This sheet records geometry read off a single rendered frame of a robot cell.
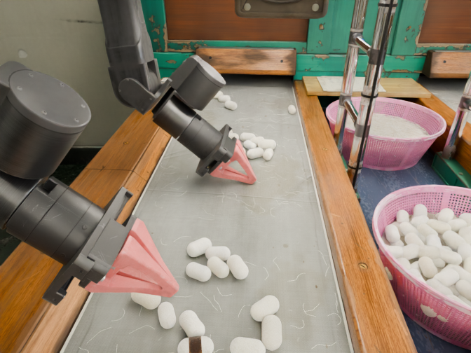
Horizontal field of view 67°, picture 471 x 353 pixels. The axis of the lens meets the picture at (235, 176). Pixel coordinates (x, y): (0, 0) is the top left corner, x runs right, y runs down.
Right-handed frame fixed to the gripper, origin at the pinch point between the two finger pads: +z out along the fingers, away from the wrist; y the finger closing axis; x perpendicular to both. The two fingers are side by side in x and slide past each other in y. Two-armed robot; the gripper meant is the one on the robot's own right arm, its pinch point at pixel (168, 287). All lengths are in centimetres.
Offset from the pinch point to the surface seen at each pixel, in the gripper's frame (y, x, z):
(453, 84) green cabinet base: 95, -41, 57
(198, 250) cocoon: 11.5, 3.8, 4.4
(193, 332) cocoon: -0.7, 2.8, 5.3
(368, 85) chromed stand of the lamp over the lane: 32.4, -24.4, 11.9
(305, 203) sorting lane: 25.3, -5.4, 17.1
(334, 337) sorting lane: 0.9, -5.7, 17.7
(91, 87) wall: 164, 80, -43
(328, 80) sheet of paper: 82, -16, 23
